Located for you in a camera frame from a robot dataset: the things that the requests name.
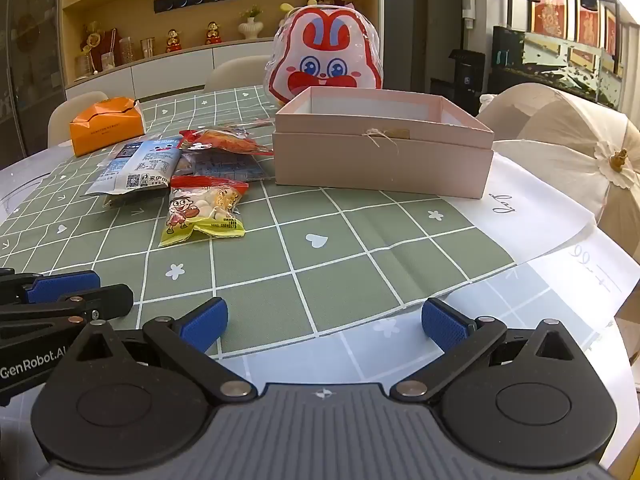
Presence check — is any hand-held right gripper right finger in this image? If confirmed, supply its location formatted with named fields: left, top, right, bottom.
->
left=389, top=297, right=590, bottom=404

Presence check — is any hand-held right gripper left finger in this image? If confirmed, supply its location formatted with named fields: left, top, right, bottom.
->
left=64, top=297, right=255, bottom=404

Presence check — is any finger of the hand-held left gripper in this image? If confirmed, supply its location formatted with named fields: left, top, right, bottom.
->
left=0, top=268, right=101, bottom=306
left=0, top=283, right=135, bottom=342

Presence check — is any blue white snack packet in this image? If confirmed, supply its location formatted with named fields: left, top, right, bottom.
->
left=82, top=136, right=183, bottom=196

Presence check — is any pink cardboard box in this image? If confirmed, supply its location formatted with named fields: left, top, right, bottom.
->
left=272, top=86, right=496, bottom=200

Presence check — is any yellow red cartoon snack packet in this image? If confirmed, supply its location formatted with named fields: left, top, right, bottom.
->
left=158, top=176, right=249, bottom=247

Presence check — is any green grid tablecloth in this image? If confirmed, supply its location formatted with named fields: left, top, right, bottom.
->
left=0, top=85, right=516, bottom=356

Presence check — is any white paper sheet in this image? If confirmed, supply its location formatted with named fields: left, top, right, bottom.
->
left=390, top=152, right=598, bottom=268

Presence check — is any clear blue snack packet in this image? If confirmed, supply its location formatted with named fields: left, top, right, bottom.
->
left=175, top=152, right=273, bottom=183

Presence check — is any orange paper box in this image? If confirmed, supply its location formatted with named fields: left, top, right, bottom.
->
left=69, top=96, right=146, bottom=157

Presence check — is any beige chair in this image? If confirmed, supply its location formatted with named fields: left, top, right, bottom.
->
left=204, top=55, right=273, bottom=92
left=47, top=91, right=108, bottom=148

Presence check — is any red dried snack packet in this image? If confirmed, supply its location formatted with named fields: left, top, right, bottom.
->
left=179, top=127, right=275, bottom=156

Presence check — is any beige parasol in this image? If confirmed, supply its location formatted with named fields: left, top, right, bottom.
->
left=475, top=82, right=640, bottom=256

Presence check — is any gold trophy ornament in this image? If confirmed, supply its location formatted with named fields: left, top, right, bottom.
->
left=80, top=21, right=118, bottom=73

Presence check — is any black water dispenser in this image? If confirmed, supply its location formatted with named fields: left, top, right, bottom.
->
left=431, top=49, right=487, bottom=121

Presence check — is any glass fish tank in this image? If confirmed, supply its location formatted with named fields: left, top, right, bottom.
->
left=492, top=0, right=626, bottom=108

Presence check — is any red white rabbit bag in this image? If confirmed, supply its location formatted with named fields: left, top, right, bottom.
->
left=263, top=4, right=385, bottom=108

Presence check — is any white vase with flowers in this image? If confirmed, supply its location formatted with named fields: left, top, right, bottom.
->
left=238, top=5, right=264, bottom=41

